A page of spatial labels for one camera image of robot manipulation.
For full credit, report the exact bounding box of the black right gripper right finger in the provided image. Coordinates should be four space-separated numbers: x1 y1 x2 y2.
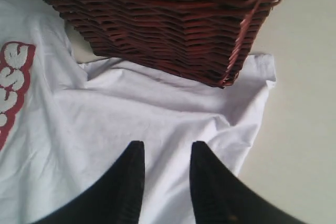
190 141 331 223

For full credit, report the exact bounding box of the dark red wicker basket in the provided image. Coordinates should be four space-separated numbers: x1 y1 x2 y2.
44 0 281 88

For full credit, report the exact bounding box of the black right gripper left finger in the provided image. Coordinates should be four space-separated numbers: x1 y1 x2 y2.
38 141 145 223

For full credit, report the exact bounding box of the white t-shirt red lettering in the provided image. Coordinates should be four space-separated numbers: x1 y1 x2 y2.
1 0 276 223

